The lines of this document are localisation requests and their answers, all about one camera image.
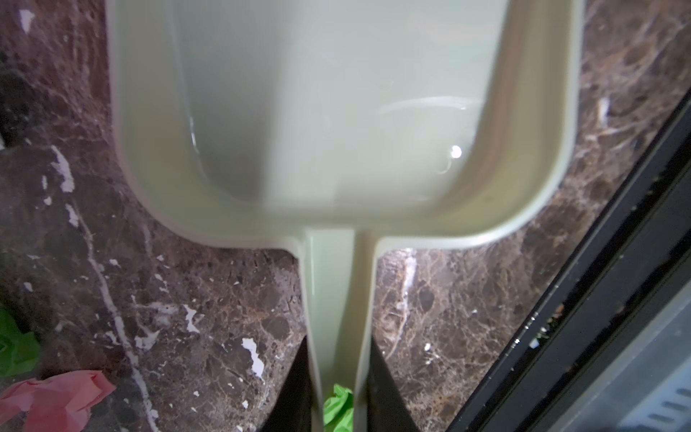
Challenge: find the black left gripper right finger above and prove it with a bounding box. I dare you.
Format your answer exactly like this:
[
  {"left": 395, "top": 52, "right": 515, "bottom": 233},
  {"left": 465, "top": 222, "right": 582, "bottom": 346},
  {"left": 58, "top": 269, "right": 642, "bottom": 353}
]
[{"left": 366, "top": 338, "right": 419, "bottom": 432}]

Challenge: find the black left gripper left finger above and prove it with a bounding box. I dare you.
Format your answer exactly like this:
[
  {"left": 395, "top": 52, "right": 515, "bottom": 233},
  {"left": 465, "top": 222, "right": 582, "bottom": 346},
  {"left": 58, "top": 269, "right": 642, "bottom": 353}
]
[{"left": 259, "top": 338, "right": 313, "bottom": 432}]

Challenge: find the pale green dustpan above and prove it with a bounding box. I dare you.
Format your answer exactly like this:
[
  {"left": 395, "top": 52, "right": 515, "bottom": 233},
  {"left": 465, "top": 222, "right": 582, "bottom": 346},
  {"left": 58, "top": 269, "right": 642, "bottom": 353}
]
[{"left": 106, "top": 1, "right": 585, "bottom": 431}]

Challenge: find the green paper scrap front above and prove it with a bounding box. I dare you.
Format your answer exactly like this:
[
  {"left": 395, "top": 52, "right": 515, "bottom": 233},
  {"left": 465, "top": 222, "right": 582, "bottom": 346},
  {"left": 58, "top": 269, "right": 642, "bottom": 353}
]
[{"left": 323, "top": 384, "right": 354, "bottom": 432}]

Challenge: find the green paper scrap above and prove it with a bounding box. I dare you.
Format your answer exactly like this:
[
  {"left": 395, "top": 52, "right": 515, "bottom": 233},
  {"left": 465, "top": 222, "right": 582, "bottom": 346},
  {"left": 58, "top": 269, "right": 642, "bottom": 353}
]
[
  {"left": 1, "top": 309, "right": 41, "bottom": 377},
  {"left": 323, "top": 384, "right": 354, "bottom": 432}
]

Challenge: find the pink paper scrap centre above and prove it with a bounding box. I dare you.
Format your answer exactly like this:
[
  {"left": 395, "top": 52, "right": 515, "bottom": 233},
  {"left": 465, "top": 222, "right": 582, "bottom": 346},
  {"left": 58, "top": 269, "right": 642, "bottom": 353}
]
[{"left": 1, "top": 370, "right": 116, "bottom": 431}]

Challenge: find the green paper scrap centre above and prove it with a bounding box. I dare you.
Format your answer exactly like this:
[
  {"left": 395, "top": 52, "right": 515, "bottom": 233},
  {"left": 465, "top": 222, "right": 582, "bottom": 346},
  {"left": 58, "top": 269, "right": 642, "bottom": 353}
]
[{"left": 1, "top": 309, "right": 41, "bottom": 377}]

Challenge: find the black front mounting rail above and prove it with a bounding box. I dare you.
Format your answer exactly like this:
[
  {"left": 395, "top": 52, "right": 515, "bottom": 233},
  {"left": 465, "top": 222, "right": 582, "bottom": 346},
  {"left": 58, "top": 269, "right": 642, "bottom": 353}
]
[{"left": 450, "top": 96, "right": 690, "bottom": 431}]

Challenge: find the white slotted cable duct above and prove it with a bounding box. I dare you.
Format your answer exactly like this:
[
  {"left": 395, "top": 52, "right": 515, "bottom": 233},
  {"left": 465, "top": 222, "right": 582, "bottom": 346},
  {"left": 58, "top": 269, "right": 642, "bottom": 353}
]
[{"left": 617, "top": 365, "right": 690, "bottom": 432}]

